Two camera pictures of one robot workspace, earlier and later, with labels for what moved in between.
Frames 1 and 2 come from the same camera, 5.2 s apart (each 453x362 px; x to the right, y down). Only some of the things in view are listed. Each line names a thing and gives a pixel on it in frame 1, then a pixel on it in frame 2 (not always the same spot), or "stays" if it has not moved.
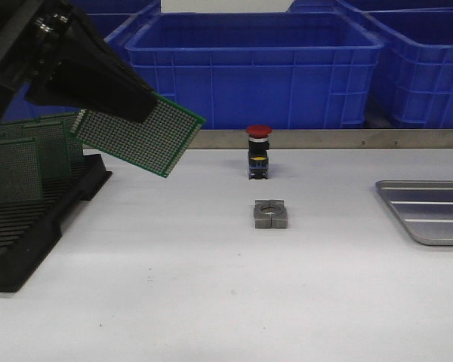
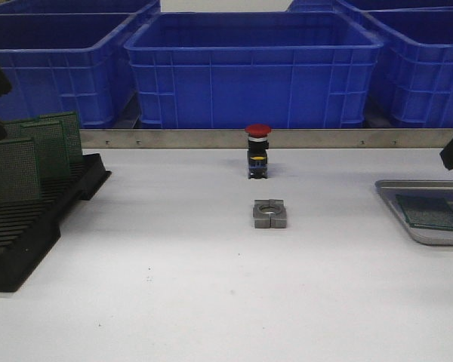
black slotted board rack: [20, 234] stays
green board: [156, 144] to [429, 212]
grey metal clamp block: [270, 213] stays
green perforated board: [17, 171] stays
